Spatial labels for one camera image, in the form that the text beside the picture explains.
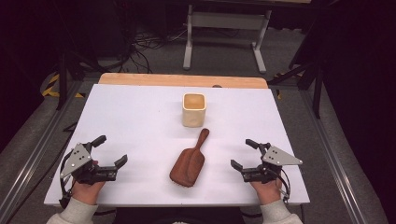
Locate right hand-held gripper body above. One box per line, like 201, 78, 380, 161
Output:
241, 143, 304, 185

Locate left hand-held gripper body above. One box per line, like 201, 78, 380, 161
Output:
60, 142, 118, 185

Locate person's left hand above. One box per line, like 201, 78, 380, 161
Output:
71, 160, 106, 206

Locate person's right hand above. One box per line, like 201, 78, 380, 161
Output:
249, 179, 283, 206

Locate white table board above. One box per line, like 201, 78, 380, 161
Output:
43, 83, 311, 208

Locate brown wooden scoop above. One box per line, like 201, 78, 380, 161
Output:
169, 127, 210, 189

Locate cream square cup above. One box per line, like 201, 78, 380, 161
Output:
181, 91, 207, 128

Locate black metal stand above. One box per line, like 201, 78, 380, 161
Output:
55, 51, 94, 112
267, 58, 325, 120

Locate yellow black hazard tape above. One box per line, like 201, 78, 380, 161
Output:
41, 73, 86, 99

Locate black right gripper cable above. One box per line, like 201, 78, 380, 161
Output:
274, 169, 292, 205

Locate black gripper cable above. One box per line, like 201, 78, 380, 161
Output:
274, 169, 292, 205
58, 155, 75, 209

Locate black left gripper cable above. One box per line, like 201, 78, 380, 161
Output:
58, 155, 75, 209

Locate aluminium floor rail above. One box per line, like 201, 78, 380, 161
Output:
0, 80, 86, 224
299, 90, 370, 224

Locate bundle of black floor cables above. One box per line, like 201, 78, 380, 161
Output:
118, 27, 189, 75

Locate white metal stand frame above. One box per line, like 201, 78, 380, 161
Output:
182, 3, 273, 75

